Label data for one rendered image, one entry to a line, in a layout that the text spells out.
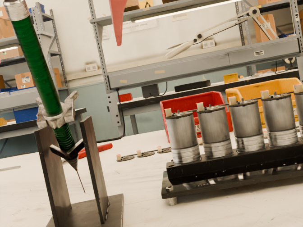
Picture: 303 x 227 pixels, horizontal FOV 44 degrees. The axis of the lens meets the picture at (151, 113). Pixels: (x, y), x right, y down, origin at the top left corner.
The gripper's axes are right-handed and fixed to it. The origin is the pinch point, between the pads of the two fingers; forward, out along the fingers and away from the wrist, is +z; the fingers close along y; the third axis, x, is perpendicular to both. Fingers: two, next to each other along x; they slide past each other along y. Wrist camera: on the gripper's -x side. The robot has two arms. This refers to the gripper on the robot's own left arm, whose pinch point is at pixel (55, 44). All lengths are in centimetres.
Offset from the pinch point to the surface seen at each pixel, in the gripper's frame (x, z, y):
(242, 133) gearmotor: 5.1, 8.6, -13.5
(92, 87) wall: -374, 251, 40
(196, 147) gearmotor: 4.8, 9.4, -9.6
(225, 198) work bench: 10.6, 9.3, -10.3
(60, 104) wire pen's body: 6.9, 0.8, -0.3
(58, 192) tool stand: 8.3, 7.6, 1.6
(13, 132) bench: -194, 158, 84
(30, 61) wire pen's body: 7.2, -2.8, 0.4
